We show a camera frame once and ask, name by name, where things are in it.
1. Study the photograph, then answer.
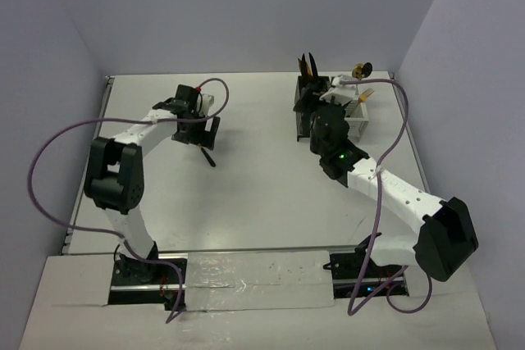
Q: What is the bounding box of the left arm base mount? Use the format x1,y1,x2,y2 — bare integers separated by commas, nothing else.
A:
107,245,187,311

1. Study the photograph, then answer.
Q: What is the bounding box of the gold fork green handle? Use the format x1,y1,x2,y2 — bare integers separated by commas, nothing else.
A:
199,147,217,168

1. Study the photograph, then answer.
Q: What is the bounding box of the black spoon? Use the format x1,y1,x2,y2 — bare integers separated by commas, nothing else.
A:
363,62,373,79

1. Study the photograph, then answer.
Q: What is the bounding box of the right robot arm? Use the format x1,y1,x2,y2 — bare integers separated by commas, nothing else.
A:
294,84,479,282

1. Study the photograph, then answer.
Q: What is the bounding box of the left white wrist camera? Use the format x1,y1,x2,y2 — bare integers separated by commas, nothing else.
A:
194,87,214,118

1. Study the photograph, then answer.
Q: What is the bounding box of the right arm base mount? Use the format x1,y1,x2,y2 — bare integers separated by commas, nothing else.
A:
322,236,401,299

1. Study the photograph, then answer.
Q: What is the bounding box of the gold knife green handle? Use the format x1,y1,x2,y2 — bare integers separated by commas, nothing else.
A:
298,59,312,78

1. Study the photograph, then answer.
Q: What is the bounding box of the gold spoon green handle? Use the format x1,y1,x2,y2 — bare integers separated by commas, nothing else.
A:
352,63,363,80

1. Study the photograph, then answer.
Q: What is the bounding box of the black utensil container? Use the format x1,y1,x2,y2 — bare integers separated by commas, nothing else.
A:
294,76,330,141

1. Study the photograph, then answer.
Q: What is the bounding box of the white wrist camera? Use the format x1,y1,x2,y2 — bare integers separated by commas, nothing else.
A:
194,87,214,118
319,75,359,107

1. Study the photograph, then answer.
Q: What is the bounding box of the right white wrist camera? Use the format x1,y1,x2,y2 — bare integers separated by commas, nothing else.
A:
319,75,359,107

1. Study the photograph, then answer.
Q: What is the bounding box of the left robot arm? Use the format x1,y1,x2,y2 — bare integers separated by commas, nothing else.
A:
84,84,221,284

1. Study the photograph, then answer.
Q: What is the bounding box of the silver tape sheet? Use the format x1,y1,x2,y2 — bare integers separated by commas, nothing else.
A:
185,251,335,311

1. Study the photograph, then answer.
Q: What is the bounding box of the white fork green handle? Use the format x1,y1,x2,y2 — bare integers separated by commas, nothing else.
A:
358,88,374,103

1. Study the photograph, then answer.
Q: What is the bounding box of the white utensil container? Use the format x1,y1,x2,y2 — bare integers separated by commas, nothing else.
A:
345,84,369,141

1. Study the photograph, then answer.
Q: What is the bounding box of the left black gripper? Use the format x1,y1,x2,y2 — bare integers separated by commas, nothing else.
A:
171,111,219,149

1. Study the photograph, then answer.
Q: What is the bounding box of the black steak knife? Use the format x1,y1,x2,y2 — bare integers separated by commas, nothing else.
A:
300,54,309,77
308,53,318,78

